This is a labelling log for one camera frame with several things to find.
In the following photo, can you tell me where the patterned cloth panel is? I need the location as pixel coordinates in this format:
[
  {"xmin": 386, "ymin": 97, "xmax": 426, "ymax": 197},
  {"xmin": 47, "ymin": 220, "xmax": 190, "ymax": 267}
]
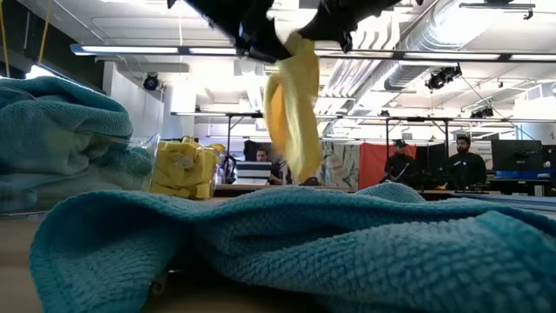
[{"xmin": 319, "ymin": 141, "xmax": 361, "ymax": 191}]

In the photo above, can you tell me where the black ceiling spotlight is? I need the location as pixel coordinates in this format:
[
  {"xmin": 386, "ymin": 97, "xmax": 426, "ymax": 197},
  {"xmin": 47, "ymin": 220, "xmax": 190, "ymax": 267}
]
[
  {"xmin": 142, "ymin": 72, "xmax": 161, "ymax": 92},
  {"xmin": 424, "ymin": 63, "xmax": 464, "ymax": 91},
  {"xmin": 470, "ymin": 105, "xmax": 496, "ymax": 120}
]

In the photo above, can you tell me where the red cloth panel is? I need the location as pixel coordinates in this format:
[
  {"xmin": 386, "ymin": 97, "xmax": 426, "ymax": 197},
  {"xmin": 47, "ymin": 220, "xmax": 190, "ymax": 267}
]
[{"xmin": 358, "ymin": 142, "xmax": 418, "ymax": 190}]

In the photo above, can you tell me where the silver ventilation duct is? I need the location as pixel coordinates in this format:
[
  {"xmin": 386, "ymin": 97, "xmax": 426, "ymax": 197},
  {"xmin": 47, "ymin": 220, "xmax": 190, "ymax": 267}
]
[{"xmin": 381, "ymin": 0, "xmax": 483, "ymax": 92}]

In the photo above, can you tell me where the teal microfiber towel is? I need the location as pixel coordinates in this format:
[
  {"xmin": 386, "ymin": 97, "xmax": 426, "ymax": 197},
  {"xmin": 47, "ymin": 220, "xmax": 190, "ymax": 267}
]
[
  {"xmin": 0, "ymin": 145, "xmax": 154, "ymax": 214},
  {"xmin": 28, "ymin": 181, "xmax": 556, "ymax": 313},
  {"xmin": 0, "ymin": 76, "xmax": 135, "ymax": 175}
]

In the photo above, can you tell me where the yellow microfiber towel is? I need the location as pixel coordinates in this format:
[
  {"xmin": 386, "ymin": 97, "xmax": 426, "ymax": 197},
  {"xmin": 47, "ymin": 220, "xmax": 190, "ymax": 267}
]
[
  {"xmin": 262, "ymin": 30, "xmax": 323, "ymax": 184},
  {"xmin": 151, "ymin": 137, "xmax": 227, "ymax": 201}
]

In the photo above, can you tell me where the background black gantry frame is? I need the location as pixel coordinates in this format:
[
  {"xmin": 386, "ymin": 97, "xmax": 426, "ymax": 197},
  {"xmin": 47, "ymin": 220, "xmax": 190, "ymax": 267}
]
[{"xmin": 171, "ymin": 110, "xmax": 455, "ymax": 183}]

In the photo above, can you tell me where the black white striped box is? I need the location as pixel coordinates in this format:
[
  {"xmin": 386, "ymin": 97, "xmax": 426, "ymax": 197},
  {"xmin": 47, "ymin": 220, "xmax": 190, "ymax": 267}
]
[{"xmin": 235, "ymin": 160, "xmax": 274, "ymax": 187}]

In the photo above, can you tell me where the long LED light bar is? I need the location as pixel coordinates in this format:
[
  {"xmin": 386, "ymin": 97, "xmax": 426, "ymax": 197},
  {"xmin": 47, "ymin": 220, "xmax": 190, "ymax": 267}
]
[{"xmin": 69, "ymin": 42, "xmax": 556, "ymax": 63}]

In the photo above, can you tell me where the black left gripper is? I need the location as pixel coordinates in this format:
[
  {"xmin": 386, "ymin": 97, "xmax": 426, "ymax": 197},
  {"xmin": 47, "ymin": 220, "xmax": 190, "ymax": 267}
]
[{"xmin": 167, "ymin": 0, "xmax": 293, "ymax": 62}]

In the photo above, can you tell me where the black computer monitor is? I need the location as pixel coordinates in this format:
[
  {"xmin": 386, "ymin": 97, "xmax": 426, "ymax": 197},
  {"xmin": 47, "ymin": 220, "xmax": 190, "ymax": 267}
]
[{"xmin": 490, "ymin": 138, "xmax": 544, "ymax": 173}]

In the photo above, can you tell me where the yellow hanging cable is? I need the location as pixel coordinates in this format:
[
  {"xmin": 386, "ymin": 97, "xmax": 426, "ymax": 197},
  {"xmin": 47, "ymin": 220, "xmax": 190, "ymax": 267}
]
[{"xmin": 37, "ymin": 0, "xmax": 54, "ymax": 66}]

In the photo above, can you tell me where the person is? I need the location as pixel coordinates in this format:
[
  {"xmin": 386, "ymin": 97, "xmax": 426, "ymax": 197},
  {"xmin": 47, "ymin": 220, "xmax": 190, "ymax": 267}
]
[
  {"xmin": 383, "ymin": 138, "xmax": 419, "ymax": 184},
  {"xmin": 255, "ymin": 146, "xmax": 293, "ymax": 187},
  {"xmin": 445, "ymin": 134, "xmax": 488, "ymax": 189}
]

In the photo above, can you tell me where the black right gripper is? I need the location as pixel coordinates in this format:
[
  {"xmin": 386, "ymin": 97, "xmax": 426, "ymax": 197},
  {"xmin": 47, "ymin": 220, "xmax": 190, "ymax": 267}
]
[{"xmin": 298, "ymin": 0, "xmax": 425, "ymax": 54}]

